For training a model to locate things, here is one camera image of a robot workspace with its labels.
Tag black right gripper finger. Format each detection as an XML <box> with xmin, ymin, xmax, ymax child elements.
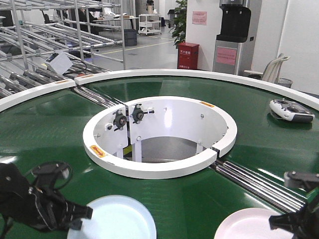
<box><xmin>269</xmin><ymin>214</ymin><xmax>298</xmax><ymax>231</ymax></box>

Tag white shelf cart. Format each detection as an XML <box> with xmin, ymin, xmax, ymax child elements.
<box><xmin>138</xmin><ymin>14</ymin><xmax>161</xmax><ymax>35</ymax></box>

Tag black plastic crate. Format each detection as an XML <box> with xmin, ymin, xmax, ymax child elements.
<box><xmin>124</xmin><ymin>29</ymin><xmax>137</xmax><ymax>46</ymax></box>

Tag white grey remote controller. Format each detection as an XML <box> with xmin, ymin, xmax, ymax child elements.
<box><xmin>269</xmin><ymin>99</ymin><xmax>315</xmax><ymax>123</ymax></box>

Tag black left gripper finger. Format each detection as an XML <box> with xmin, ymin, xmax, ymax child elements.
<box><xmin>66</xmin><ymin>200</ymin><xmax>93</xmax><ymax>220</ymax></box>
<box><xmin>68</xmin><ymin>219</ymin><xmax>83</xmax><ymax>231</ymax></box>

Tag light blue plate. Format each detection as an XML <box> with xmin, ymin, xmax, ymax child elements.
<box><xmin>67</xmin><ymin>195</ymin><xmax>157</xmax><ymax>239</ymax></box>

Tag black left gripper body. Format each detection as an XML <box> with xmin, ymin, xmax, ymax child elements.
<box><xmin>27</xmin><ymin>186</ymin><xmax>75</xmax><ymax>231</ymax></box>

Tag white plastic chair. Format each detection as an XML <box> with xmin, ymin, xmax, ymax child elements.
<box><xmin>244</xmin><ymin>53</ymin><xmax>290</xmax><ymax>83</ymax></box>

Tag white control box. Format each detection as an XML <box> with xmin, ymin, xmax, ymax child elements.
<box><xmin>44</xmin><ymin>52</ymin><xmax>73</xmax><ymax>75</ymax></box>

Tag green potted plant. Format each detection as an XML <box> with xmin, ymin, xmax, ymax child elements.
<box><xmin>172</xmin><ymin>0</ymin><xmax>187</xmax><ymax>49</ymax></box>

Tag red fire extinguisher box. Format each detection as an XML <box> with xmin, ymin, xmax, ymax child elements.
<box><xmin>177</xmin><ymin>42</ymin><xmax>199</xmax><ymax>70</ymax></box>

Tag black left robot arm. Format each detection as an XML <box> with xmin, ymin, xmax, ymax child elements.
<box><xmin>0</xmin><ymin>161</ymin><xmax>93</xmax><ymax>236</ymax></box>

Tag white outer conveyor rim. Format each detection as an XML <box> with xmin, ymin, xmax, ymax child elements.
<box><xmin>0</xmin><ymin>69</ymin><xmax>319</xmax><ymax>111</ymax></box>

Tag pink wall notice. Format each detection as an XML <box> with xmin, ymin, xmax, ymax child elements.
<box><xmin>192</xmin><ymin>11</ymin><xmax>207</xmax><ymax>25</ymax></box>

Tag black grey water dispenser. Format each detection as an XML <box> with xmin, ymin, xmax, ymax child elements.
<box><xmin>213</xmin><ymin>0</ymin><xmax>251</xmax><ymax>75</ymax></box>

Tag metal roller rack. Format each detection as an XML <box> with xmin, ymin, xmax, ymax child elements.
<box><xmin>0</xmin><ymin>0</ymin><xmax>124</xmax><ymax>88</ymax></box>

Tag steel conveyor rollers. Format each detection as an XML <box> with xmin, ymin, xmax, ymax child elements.
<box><xmin>209</xmin><ymin>160</ymin><xmax>306</xmax><ymax>213</ymax></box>

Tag white inner conveyor ring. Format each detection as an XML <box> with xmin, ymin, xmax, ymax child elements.
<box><xmin>82</xmin><ymin>96</ymin><xmax>238</xmax><ymax>180</ymax></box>

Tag light pink plate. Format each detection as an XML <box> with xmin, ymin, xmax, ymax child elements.
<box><xmin>214</xmin><ymin>208</ymin><xmax>293</xmax><ymax>239</ymax></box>

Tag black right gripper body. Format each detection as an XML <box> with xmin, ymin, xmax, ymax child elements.
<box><xmin>293</xmin><ymin>187</ymin><xmax>319</xmax><ymax>239</ymax></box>

